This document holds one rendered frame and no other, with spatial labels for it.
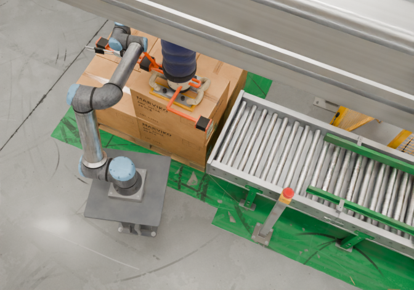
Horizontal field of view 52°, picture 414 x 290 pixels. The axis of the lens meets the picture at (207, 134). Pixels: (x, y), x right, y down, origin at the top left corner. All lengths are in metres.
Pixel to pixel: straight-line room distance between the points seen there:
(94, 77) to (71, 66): 0.83
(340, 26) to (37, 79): 4.15
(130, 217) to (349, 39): 2.55
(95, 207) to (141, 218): 0.31
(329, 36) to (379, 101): 0.09
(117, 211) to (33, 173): 1.28
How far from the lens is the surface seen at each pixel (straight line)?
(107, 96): 2.21
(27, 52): 4.66
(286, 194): 2.62
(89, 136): 2.44
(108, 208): 2.88
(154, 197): 2.87
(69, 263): 3.64
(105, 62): 3.69
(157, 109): 3.06
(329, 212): 3.14
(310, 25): 0.38
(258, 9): 0.39
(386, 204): 3.37
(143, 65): 2.93
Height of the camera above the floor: 3.46
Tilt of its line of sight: 63 degrees down
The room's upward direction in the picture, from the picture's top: 5 degrees clockwise
